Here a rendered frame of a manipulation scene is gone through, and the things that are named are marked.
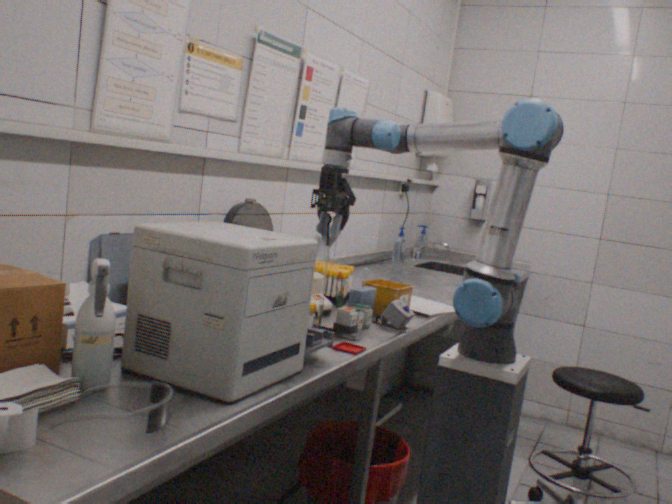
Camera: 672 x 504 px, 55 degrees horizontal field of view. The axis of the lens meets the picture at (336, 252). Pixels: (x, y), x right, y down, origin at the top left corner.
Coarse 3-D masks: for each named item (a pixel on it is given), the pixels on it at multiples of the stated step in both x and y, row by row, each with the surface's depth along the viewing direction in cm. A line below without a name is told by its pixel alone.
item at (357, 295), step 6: (354, 288) 201; (360, 288) 203; (366, 288) 204; (372, 288) 205; (354, 294) 199; (360, 294) 198; (366, 294) 201; (372, 294) 205; (354, 300) 199; (360, 300) 199; (366, 300) 202; (372, 300) 206; (348, 306) 201; (372, 306) 206; (372, 312) 207; (372, 318) 205
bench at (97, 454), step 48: (432, 288) 283; (336, 336) 180; (384, 336) 187; (288, 384) 136; (336, 384) 161; (48, 432) 100; (96, 432) 102; (192, 432) 106; (240, 432) 117; (288, 432) 260; (0, 480) 84; (48, 480) 86; (96, 480) 88; (144, 480) 95; (192, 480) 212; (240, 480) 216; (288, 480) 221
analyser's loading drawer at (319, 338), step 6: (312, 330) 156; (318, 330) 155; (324, 330) 160; (312, 336) 151; (318, 336) 155; (324, 336) 160; (330, 336) 160; (306, 342) 151; (312, 342) 151; (318, 342) 154; (324, 342) 157; (330, 342) 159; (306, 348) 150; (312, 348) 150; (318, 348) 153; (306, 354) 149
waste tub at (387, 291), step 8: (368, 280) 220; (376, 280) 225; (384, 280) 226; (376, 288) 213; (384, 288) 212; (392, 288) 210; (400, 288) 223; (408, 288) 218; (376, 296) 214; (384, 296) 212; (392, 296) 211; (400, 296) 213; (408, 296) 219; (376, 304) 214; (384, 304) 212; (408, 304) 220; (376, 312) 214
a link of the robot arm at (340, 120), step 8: (336, 112) 167; (344, 112) 167; (352, 112) 168; (328, 120) 170; (336, 120) 167; (344, 120) 167; (352, 120) 167; (328, 128) 169; (336, 128) 168; (344, 128) 167; (328, 136) 169; (336, 136) 168; (344, 136) 167; (328, 144) 169; (336, 144) 168; (344, 144) 168
